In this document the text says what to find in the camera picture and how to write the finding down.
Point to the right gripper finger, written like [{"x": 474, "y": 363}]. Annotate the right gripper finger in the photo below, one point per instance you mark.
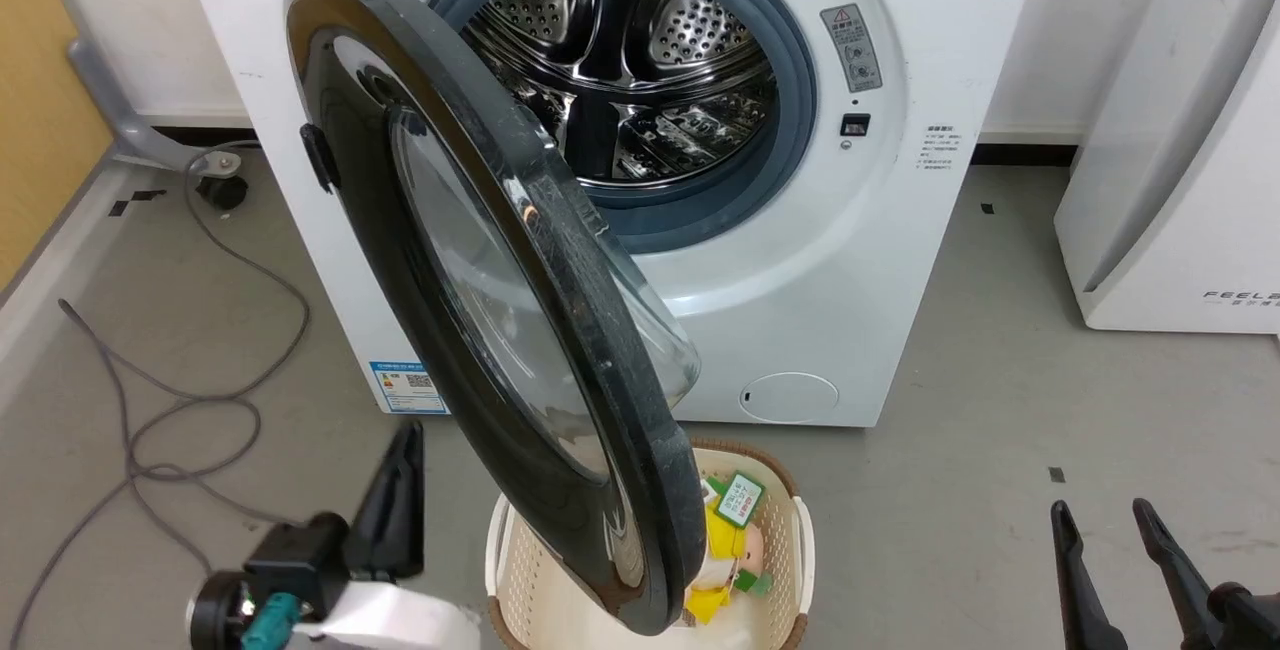
[
  {"x": 1078, "y": 590},
  {"x": 1180, "y": 580}
]

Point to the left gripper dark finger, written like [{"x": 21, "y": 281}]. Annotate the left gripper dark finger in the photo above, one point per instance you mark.
[{"x": 395, "y": 520}]

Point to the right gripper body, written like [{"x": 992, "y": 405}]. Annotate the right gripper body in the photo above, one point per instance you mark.
[{"x": 1250, "y": 620}]

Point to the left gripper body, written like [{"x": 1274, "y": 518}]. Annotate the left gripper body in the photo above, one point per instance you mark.
[{"x": 300, "y": 555}]

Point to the black round washing machine door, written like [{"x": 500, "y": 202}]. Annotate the black round washing machine door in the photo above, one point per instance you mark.
[{"x": 560, "y": 260}]

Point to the white front-load washing machine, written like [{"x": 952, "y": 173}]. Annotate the white front-load washing machine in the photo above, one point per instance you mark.
[{"x": 880, "y": 260}]

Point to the black door latch socket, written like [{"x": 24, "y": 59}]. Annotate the black door latch socket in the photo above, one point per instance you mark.
[{"x": 855, "y": 125}]

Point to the grey rubber door gasket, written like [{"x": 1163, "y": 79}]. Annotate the grey rubber door gasket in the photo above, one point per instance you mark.
[{"x": 797, "y": 80}]

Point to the blue white energy label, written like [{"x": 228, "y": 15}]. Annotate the blue white energy label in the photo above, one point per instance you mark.
[{"x": 408, "y": 388}]

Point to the cream plastic laundry basket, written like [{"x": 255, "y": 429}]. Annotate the cream plastic laundry basket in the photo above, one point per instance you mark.
[{"x": 790, "y": 550}]

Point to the yellow green doll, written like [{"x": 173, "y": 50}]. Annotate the yellow green doll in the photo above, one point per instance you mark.
[{"x": 725, "y": 540}]

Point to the round white filter cover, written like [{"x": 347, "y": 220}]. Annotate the round white filter cover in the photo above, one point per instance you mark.
[{"x": 790, "y": 397}]

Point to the black caster wheel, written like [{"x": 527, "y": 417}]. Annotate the black caster wheel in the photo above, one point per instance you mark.
[{"x": 222, "y": 190}]

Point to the white appliance with grey stripe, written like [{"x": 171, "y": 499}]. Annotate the white appliance with grey stripe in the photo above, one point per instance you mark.
[{"x": 1200, "y": 180}]

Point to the grey metal furniture leg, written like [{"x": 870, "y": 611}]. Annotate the grey metal furniture leg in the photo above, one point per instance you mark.
[{"x": 110, "y": 105}]

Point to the yellow wooden panel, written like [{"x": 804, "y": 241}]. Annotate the yellow wooden panel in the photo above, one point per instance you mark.
[{"x": 40, "y": 100}]

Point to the steel perforated washer drum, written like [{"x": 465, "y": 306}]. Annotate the steel perforated washer drum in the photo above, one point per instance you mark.
[{"x": 640, "y": 50}]

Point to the grey warning sticker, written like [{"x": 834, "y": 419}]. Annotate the grey warning sticker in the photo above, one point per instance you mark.
[{"x": 852, "y": 48}]

